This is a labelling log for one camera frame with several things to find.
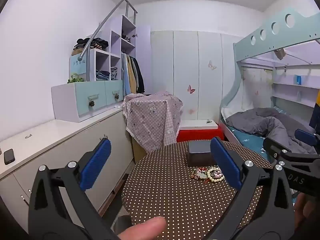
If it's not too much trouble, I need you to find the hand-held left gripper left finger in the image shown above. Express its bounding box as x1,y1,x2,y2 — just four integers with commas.
28,138,120,240

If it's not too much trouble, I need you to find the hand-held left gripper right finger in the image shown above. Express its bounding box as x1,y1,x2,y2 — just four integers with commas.
200,137,296,240

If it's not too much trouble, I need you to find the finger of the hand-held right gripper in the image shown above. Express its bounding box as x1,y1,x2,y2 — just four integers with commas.
263,137,320,167
294,129,317,147

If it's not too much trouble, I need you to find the cream bead bracelet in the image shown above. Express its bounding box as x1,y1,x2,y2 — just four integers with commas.
206,167,225,183

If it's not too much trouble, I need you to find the black jewelry box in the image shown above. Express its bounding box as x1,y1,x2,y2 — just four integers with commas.
187,141,218,167

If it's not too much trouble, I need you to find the heap of mixed jewelry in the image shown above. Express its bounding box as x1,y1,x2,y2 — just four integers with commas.
190,166,224,183

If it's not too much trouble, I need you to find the person's right hand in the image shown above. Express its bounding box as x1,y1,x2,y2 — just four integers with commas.
293,192,320,230

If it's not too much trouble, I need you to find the person's left hand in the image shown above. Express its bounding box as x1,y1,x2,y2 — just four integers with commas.
117,216,167,240

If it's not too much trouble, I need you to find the dark blue hanging garment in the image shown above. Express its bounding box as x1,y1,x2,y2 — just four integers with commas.
309,97,320,130

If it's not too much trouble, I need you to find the grey duvet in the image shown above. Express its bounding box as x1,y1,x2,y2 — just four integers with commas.
226,107,318,155

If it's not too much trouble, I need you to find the blue bed sheet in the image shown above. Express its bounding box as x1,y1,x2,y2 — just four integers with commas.
229,126,273,163

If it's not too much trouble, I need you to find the red storage bench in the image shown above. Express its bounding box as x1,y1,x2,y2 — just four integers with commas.
176,120,225,143

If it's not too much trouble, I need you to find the beige low cabinet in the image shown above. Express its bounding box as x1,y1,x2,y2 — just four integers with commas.
0,106,135,230

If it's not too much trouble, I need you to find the brown cardboard box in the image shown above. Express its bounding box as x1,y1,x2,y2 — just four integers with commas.
131,137,150,164

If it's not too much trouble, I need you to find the brown polka-dot round table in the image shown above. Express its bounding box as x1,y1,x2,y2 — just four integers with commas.
122,141,274,240

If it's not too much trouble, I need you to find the pink bear-print cloth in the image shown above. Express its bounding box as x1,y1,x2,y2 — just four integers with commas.
122,91,184,153

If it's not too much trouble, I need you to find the teal drawer cabinet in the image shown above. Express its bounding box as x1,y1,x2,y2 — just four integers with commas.
51,80,125,123

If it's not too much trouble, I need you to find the black phone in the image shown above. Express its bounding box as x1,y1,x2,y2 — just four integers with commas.
4,149,15,165

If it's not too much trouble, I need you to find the green plant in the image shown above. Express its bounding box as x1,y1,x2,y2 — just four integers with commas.
67,73,85,83

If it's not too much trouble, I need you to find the row of hanging clothes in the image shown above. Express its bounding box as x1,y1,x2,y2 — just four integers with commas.
121,53,145,98

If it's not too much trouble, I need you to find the light green bunk bed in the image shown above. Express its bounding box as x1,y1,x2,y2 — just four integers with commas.
219,7,320,162

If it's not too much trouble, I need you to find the white wardrobe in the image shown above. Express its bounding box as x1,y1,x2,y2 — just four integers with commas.
150,30,242,128

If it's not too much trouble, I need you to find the pile of dark clothes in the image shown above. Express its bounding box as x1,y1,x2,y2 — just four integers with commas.
73,37,109,52

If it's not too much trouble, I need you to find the grey metal handrail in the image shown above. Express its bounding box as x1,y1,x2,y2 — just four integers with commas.
77,0,138,62

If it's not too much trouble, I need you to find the purple stair shelf cabinet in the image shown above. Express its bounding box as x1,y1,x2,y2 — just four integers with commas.
69,15,152,98

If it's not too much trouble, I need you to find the purple wall shelf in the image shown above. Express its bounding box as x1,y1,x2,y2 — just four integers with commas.
271,81,320,108

